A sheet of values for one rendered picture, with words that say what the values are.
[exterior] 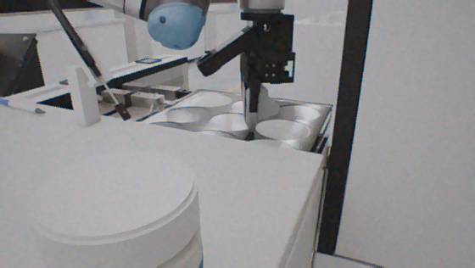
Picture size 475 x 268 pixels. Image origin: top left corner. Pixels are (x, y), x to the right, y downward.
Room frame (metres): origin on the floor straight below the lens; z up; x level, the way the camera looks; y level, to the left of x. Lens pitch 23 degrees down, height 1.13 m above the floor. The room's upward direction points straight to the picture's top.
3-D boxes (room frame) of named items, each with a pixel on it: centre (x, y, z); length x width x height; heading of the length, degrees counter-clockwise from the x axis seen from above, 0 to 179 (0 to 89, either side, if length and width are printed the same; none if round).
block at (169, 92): (0.85, 0.20, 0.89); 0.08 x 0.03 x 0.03; 67
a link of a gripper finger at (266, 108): (0.55, -0.05, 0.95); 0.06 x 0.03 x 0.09; 101
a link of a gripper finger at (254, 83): (0.54, -0.03, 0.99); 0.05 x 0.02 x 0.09; 11
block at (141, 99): (0.77, 0.23, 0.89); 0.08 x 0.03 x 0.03; 67
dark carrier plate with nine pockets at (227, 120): (0.61, 0.01, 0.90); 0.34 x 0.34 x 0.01; 66
